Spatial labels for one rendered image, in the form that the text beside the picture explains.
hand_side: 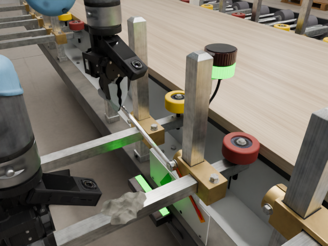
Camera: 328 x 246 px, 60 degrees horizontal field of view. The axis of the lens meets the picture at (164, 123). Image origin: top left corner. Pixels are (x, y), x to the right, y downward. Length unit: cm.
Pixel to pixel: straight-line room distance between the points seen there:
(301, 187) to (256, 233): 45
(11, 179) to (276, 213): 36
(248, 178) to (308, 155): 48
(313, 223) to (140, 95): 51
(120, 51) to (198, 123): 23
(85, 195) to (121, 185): 136
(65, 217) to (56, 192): 129
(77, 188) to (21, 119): 15
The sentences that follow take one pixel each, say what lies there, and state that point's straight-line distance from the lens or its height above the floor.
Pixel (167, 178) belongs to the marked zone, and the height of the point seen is 77.
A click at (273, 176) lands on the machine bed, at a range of 77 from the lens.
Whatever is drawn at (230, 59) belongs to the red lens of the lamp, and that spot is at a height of 110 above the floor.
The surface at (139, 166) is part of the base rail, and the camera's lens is 88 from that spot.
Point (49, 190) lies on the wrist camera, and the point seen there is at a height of 99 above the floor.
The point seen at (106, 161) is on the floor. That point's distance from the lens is 201.
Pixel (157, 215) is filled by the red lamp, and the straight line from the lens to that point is 75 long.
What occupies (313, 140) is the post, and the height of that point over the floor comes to 109.
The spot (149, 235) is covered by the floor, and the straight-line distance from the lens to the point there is 158.
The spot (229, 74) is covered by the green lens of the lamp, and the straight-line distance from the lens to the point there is 54.
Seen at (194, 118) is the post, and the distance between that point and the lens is 55.
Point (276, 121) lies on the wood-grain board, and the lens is 76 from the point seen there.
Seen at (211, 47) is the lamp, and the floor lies 112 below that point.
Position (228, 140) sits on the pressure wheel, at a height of 91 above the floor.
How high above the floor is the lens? 128
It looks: 33 degrees down
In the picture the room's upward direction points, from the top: straight up
